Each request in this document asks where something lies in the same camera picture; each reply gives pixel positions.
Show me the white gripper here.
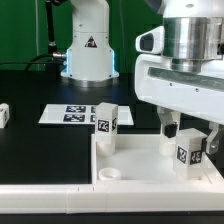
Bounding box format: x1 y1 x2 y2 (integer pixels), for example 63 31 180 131
135 54 224 138

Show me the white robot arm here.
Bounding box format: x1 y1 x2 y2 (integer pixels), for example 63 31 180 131
61 0 224 154

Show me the black cable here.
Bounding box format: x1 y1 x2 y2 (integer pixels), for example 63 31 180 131
0 54 66 72

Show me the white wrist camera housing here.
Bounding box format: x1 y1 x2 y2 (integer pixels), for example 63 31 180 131
135 26 165 55

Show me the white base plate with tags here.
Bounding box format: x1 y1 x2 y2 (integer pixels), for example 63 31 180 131
39 104 134 125

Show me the white L-shaped obstacle fence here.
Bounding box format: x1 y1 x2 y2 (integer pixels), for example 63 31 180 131
0 183 224 214

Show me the white square tabletop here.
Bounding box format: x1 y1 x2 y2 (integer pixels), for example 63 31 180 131
91 134 224 184

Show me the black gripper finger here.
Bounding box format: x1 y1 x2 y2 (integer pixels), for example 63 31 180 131
202 122 224 155

